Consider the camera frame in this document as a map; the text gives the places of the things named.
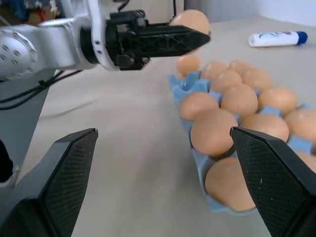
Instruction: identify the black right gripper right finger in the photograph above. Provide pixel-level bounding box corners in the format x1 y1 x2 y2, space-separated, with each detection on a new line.
229 126 316 237

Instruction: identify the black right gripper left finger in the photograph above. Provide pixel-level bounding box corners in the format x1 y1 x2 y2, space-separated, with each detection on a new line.
0 127 99 237

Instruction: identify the brown egg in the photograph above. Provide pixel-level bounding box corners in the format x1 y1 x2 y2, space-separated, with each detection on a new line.
190 108 239 158
201 61 228 82
240 67 273 91
169 9 211 56
178 92 220 122
228 59 255 75
204 157 257 212
293 150 316 174
257 86 299 117
241 113 290 143
211 70 243 94
220 83 259 119
176 55 201 76
283 109 316 147

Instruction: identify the blue egg tray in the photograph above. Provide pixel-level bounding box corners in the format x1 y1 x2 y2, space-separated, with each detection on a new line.
167 71 316 217

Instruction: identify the white bottle with blue cap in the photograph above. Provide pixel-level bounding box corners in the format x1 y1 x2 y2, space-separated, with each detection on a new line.
248 30 309 48

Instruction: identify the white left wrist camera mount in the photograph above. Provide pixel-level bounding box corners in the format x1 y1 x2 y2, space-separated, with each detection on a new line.
86 0 119 72

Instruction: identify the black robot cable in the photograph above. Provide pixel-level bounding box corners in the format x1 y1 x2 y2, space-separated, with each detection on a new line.
0 70 84 104
0 74 61 110

